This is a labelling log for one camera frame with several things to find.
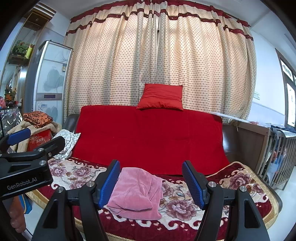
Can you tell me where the pink corduroy jacket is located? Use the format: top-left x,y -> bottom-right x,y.
107,167 -> 163,220

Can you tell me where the red sofa cover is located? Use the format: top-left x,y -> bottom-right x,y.
72,105 -> 229,175

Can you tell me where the window frame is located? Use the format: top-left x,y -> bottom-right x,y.
276,49 -> 295,132

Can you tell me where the blue bag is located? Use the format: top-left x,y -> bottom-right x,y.
18,194 -> 32,214

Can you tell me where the display shelf with plants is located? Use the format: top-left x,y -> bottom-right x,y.
1,3 -> 56,133

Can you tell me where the beige coat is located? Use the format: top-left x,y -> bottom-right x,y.
8,120 -> 62,153

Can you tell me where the floral plush blanket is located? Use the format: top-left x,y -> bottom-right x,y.
27,158 -> 280,240

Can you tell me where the person left hand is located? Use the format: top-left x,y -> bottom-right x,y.
9,196 -> 26,233

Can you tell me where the white patterned cushion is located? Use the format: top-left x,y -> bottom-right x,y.
53,129 -> 81,161

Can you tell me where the dotted cream curtain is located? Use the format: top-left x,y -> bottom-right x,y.
64,1 -> 256,120

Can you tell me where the red gift box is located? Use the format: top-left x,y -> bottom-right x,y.
27,130 -> 53,152

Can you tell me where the wooden baby crib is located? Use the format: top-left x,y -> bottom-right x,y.
255,126 -> 295,188

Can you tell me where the red pillow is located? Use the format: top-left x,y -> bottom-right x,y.
137,84 -> 184,110

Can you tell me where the orange black folded cloth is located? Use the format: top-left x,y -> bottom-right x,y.
23,111 -> 53,128

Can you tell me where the brown wooden cabinet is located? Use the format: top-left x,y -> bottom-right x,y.
231,120 -> 274,175

